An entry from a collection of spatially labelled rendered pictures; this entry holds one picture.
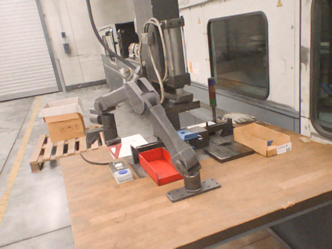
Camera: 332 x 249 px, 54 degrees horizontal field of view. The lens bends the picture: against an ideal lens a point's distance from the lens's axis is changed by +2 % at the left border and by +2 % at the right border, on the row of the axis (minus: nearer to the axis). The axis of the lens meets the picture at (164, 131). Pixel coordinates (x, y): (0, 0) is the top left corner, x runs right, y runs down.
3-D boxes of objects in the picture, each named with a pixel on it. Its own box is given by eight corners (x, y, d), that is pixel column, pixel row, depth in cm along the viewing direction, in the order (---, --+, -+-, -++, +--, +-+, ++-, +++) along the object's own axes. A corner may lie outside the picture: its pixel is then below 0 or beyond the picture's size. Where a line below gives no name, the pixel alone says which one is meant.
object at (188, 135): (185, 141, 144) (184, 135, 143) (172, 133, 158) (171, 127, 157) (198, 137, 146) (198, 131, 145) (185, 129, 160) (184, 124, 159)
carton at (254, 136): (266, 159, 136) (266, 142, 134) (234, 143, 159) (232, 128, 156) (291, 151, 140) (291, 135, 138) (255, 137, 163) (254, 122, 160)
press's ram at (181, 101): (167, 122, 144) (157, 56, 135) (149, 111, 168) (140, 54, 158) (202, 113, 150) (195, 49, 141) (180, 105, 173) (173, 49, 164)
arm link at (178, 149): (179, 175, 115) (132, 101, 119) (190, 167, 119) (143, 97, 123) (189, 168, 110) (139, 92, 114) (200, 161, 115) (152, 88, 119)
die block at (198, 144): (172, 156, 151) (170, 142, 148) (164, 150, 160) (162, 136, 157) (209, 146, 157) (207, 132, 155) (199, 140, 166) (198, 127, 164)
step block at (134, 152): (134, 164, 149) (131, 146, 146) (133, 162, 151) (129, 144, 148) (147, 160, 150) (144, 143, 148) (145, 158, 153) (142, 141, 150)
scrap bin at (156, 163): (158, 187, 124) (156, 173, 122) (140, 165, 147) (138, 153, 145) (185, 178, 128) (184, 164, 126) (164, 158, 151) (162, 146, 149)
